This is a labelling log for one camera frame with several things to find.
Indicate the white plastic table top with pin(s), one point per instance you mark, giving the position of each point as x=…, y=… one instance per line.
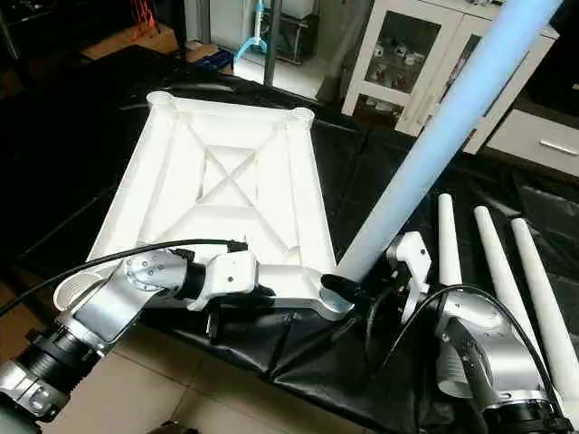
x=226, y=181

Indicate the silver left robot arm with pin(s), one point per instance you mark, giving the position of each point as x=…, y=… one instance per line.
x=99, y=307

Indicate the white glass-door cabinet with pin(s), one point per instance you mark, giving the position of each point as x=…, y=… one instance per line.
x=407, y=54

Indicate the brown cardboard box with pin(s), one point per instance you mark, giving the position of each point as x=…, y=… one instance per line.
x=208, y=56

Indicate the white drawer unit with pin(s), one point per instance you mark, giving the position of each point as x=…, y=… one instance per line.
x=543, y=145

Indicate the black metal pole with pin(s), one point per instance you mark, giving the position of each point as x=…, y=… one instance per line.
x=271, y=41

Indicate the white plastic table leg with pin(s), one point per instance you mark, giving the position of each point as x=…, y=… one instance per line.
x=450, y=244
x=434, y=136
x=543, y=298
x=498, y=271

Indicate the black work mat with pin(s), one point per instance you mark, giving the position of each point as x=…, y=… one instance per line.
x=362, y=181

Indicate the blue plastic tool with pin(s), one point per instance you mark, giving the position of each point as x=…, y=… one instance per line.
x=253, y=41

